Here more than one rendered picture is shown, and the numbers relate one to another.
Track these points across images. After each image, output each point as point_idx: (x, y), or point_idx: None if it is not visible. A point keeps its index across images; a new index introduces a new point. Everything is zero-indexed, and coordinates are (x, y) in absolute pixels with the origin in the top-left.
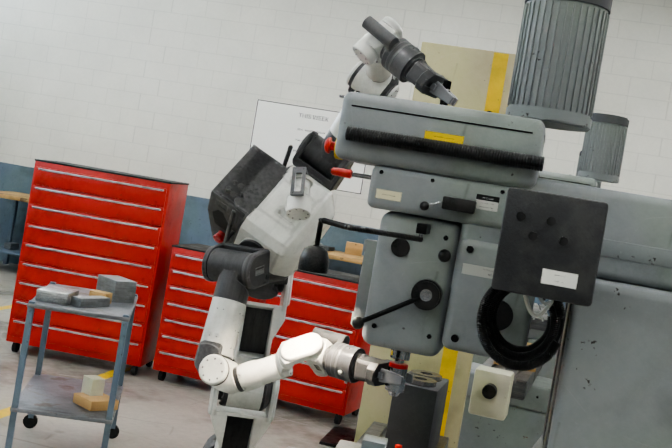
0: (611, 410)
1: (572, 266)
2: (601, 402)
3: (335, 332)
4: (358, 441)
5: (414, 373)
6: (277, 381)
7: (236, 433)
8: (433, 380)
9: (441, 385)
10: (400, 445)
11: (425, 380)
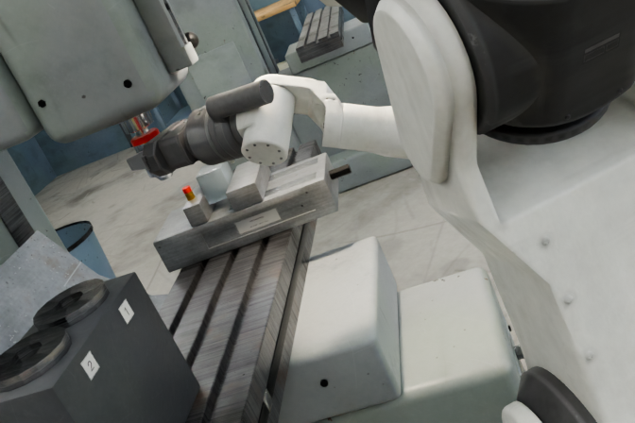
0: None
1: None
2: None
3: (228, 91)
4: (248, 386)
5: (63, 329)
6: (502, 413)
7: None
8: (40, 313)
9: (21, 339)
10: (183, 187)
11: (62, 297)
